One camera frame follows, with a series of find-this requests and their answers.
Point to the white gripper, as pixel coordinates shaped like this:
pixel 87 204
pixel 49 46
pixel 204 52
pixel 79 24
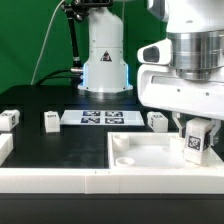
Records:
pixel 159 87

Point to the black camera stand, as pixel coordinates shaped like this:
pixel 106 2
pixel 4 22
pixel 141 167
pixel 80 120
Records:
pixel 77 11

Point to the white U-shaped fence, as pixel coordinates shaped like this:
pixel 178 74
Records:
pixel 112 180

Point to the white marker base plate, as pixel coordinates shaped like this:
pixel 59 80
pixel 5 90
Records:
pixel 101 117

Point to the white square tabletop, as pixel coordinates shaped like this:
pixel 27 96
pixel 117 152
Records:
pixel 152 150

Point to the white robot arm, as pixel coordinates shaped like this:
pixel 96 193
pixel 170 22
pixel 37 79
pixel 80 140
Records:
pixel 182 73

